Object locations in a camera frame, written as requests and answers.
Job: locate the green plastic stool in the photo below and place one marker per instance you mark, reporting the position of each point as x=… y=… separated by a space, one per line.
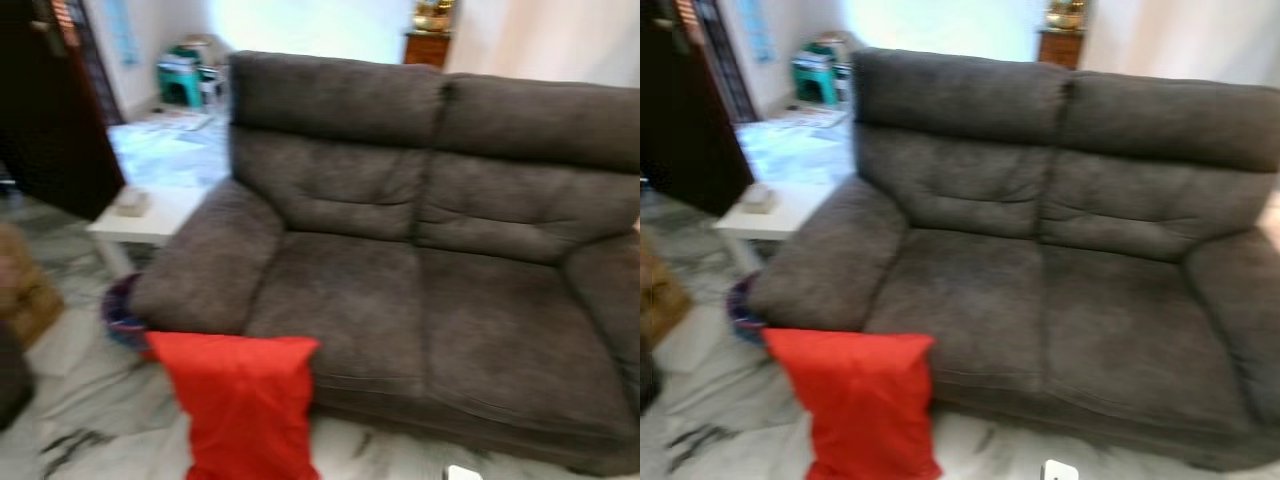
x=180 y=78
x=815 y=76

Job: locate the red pillow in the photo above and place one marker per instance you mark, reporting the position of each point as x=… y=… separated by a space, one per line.
x=860 y=410
x=240 y=410

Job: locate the brown wooden cabinet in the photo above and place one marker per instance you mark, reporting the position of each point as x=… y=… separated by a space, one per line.
x=1060 y=48
x=427 y=50

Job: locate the dark grey fabric sofa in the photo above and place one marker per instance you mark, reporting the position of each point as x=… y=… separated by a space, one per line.
x=1020 y=300
x=400 y=300

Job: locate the white side table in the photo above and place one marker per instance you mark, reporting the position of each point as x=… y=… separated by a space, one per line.
x=150 y=228
x=775 y=224

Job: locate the patterned floor mat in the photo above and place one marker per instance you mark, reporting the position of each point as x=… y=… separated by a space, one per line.
x=178 y=120
x=812 y=116

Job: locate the purple woven basket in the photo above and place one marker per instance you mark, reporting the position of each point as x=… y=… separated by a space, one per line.
x=122 y=318
x=745 y=312

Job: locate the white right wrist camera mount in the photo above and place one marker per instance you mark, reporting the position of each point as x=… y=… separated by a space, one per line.
x=462 y=473
x=1058 y=470

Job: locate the gold ornament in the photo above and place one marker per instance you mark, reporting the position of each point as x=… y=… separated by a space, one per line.
x=433 y=15
x=1066 y=14

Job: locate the beige tissue box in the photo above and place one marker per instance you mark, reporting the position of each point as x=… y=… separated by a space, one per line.
x=131 y=202
x=759 y=198

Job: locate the blue wall hanging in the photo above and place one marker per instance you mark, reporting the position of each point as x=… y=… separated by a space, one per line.
x=757 y=30
x=121 y=30

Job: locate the brown wicker seat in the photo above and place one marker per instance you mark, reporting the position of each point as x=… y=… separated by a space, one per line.
x=25 y=290
x=662 y=295

